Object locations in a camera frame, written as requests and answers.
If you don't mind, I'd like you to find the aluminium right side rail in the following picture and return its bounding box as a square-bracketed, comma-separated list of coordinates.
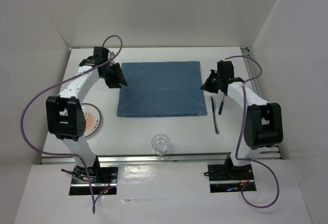
[240, 47, 279, 158]

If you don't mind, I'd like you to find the gold fork dark handle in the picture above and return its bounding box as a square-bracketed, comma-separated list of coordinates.
[218, 94, 226, 115]

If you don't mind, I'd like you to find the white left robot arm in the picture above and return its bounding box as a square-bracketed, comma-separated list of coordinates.
[46, 47, 128, 182]

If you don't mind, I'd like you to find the clear plastic cup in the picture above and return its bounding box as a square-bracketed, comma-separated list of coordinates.
[151, 134, 171, 156]

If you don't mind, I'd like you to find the aluminium rail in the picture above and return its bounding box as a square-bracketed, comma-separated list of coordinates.
[240, 47, 279, 158]
[40, 146, 282, 165]

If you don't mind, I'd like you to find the dark handled knife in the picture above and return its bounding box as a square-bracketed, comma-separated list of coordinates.
[211, 96, 220, 134]

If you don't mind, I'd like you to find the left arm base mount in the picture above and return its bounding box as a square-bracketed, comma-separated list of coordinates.
[61, 159, 118, 196]

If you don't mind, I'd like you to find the orange patterned plate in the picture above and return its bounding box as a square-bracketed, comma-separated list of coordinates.
[82, 103, 102, 137]

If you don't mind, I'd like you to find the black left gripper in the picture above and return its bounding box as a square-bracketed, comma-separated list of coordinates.
[100, 62, 127, 89]

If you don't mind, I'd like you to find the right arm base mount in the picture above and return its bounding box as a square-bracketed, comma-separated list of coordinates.
[203, 163, 257, 193]

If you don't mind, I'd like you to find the blue cloth placemat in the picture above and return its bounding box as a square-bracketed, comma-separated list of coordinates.
[117, 61, 207, 118]

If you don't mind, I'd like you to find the aluminium front rail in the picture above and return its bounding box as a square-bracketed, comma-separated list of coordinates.
[40, 146, 282, 165]

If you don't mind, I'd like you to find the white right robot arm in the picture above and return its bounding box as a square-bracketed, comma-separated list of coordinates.
[201, 60, 283, 179]

